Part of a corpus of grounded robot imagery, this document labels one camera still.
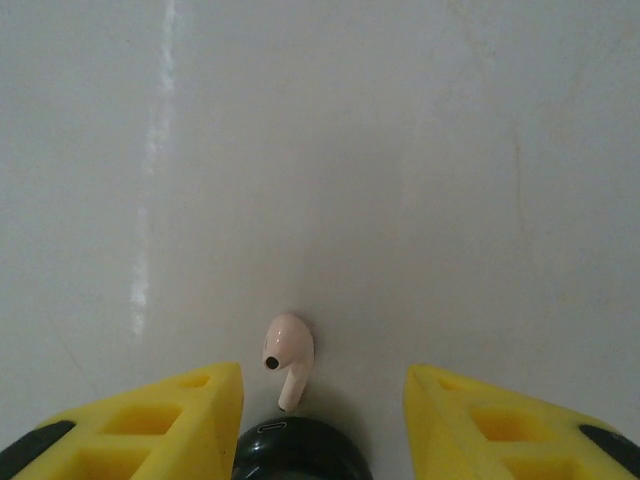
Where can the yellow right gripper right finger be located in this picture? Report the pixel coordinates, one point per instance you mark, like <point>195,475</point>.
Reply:
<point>500,440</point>

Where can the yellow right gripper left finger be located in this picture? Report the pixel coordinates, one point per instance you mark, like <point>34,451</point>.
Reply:
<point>150,440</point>

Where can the black earbud charging case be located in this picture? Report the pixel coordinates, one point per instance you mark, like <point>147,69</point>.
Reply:
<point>300,455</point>

